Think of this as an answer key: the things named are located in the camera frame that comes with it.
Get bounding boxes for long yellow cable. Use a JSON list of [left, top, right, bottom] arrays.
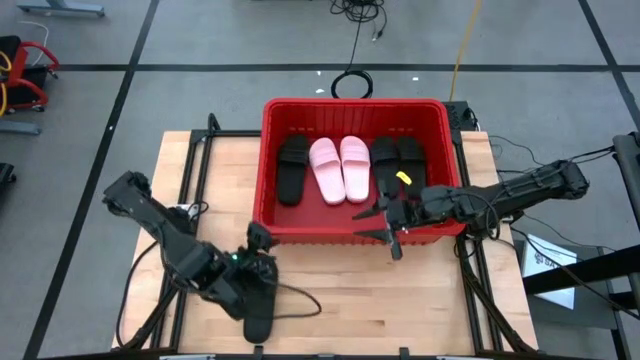
[[448, 0, 484, 103]]

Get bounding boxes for grey metal bar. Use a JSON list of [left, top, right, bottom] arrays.
[[16, 0, 107, 19], [0, 118, 42, 137]]

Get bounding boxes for black slide sandal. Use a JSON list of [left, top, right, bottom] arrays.
[[276, 133, 312, 207], [370, 135, 402, 201], [396, 135, 428, 194], [242, 252, 279, 345]]

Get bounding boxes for dark grey padded pole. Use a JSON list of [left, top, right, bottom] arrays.
[[611, 131, 640, 231]]

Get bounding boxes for red plastic bin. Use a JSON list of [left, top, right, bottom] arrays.
[[252, 97, 467, 246]]

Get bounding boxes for red wheeled cart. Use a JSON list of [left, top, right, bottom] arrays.
[[0, 34, 61, 114]]

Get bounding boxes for white paper sheet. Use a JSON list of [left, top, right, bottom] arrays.
[[521, 232, 579, 311]]

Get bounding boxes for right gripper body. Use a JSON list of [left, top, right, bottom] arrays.
[[381, 178, 427, 263]]

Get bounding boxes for black cable beside table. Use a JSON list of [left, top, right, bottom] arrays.
[[115, 239, 162, 349]]

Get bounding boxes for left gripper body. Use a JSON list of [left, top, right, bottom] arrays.
[[219, 222, 279, 322]]

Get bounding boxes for thin white cable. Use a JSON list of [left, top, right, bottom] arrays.
[[18, 20, 51, 67]]

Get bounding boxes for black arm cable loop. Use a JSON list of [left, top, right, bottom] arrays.
[[272, 282, 323, 320]]

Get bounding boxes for black metal beam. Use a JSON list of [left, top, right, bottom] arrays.
[[522, 243, 640, 296]]

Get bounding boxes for coiled black cable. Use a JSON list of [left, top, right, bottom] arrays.
[[330, 69, 375, 100]]

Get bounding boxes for pink slide sandal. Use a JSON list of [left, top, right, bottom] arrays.
[[308, 137, 347, 206], [339, 134, 372, 204]]

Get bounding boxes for black caster base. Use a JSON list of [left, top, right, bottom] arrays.
[[0, 162, 17, 199]]

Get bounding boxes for black power strip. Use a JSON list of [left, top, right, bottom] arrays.
[[438, 100, 479, 133]]

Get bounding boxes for black aluminium frame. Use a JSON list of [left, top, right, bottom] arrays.
[[127, 112, 262, 351], [446, 128, 536, 354]]

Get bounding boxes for tangled black cable pile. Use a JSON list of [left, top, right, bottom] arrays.
[[328, 0, 389, 43]]

